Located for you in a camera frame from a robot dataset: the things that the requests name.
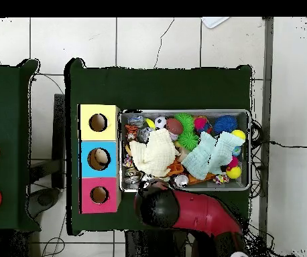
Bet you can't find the brown toy football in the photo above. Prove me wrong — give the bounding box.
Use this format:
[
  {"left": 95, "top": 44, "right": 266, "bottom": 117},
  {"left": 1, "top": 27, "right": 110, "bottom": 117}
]
[{"left": 166, "top": 118, "right": 184, "bottom": 135}]

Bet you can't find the small soccer ball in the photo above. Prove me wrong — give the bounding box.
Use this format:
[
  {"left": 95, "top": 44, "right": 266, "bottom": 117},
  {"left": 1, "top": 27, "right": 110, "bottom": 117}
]
[{"left": 154, "top": 115, "right": 168, "bottom": 131}]

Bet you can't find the white tray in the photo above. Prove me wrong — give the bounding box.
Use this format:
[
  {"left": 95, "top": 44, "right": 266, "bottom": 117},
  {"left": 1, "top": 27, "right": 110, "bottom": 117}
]
[{"left": 201, "top": 17, "right": 230, "bottom": 29}]

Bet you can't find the cream knitted cloth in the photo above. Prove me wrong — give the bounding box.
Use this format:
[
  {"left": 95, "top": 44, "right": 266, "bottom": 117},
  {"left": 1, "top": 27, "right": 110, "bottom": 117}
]
[{"left": 129, "top": 128, "right": 181, "bottom": 178}]

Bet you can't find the orange tiger plush toy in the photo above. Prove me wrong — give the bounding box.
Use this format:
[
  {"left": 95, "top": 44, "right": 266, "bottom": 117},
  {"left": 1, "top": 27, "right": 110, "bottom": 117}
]
[{"left": 125, "top": 124, "right": 139, "bottom": 141}]

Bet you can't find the dark green side table cloth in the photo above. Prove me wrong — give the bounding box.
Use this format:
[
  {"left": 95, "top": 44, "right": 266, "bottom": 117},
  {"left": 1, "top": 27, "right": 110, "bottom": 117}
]
[{"left": 0, "top": 58, "right": 42, "bottom": 233}]

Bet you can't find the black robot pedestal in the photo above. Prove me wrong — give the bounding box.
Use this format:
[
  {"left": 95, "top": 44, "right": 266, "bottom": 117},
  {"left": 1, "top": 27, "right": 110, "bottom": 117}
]
[{"left": 125, "top": 229, "right": 194, "bottom": 257}]

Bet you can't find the green spiky rubber ball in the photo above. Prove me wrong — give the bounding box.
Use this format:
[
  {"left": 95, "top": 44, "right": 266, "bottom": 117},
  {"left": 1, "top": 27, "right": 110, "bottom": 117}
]
[{"left": 174, "top": 112, "right": 200, "bottom": 151}]

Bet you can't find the blue spiky rubber ball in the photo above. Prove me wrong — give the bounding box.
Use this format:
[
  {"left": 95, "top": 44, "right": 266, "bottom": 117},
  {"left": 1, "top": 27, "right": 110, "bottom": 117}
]
[{"left": 213, "top": 114, "right": 239, "bottom": 135}]

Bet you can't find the mint knitted cloth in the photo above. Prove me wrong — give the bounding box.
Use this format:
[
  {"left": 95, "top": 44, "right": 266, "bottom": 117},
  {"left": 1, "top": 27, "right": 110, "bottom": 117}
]
[{"left": 181, "top": 131, "right": 246, "bottom": 181}]

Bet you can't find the metal mesh bin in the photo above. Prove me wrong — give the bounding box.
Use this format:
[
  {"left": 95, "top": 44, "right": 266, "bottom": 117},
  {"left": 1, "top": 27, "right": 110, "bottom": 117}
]
[{"left": 119, "top": 108, "right": 252, "bottom": 193}]

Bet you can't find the yellow tennis ball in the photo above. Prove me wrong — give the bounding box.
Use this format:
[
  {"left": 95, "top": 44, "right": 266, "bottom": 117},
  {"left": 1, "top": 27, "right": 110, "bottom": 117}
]
[{"left": 231, "top": 129, "right": 247, "bottom": 141}]

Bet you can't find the dark grey rounded object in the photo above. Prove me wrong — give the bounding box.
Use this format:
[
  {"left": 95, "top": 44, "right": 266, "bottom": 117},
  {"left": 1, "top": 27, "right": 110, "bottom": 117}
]
[{"left": 27, "top": 187, "right": 62, "bottom": 219}]

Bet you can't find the orange plastic tray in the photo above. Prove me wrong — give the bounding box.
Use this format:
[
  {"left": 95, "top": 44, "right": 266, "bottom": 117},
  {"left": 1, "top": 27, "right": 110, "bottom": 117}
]
[{"left": 166, "top": 159, "right": 184, "bottom": 177}]

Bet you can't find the wooden box with three holes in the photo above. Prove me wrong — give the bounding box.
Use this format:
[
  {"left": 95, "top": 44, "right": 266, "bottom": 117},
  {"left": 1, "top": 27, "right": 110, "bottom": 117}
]
[{"left": 78, "top": 103, "right": 122, "bottom": 214}]

